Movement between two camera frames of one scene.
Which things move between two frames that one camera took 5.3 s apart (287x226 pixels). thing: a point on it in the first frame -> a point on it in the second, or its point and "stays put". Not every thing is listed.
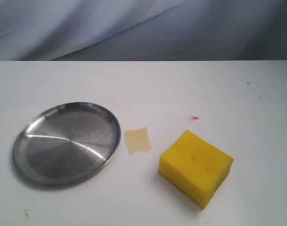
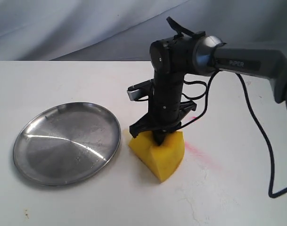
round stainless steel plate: x=67 y=144 stays put
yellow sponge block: x=194 y=167 -> x=162 y=159
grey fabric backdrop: x=143 y=30 stays put
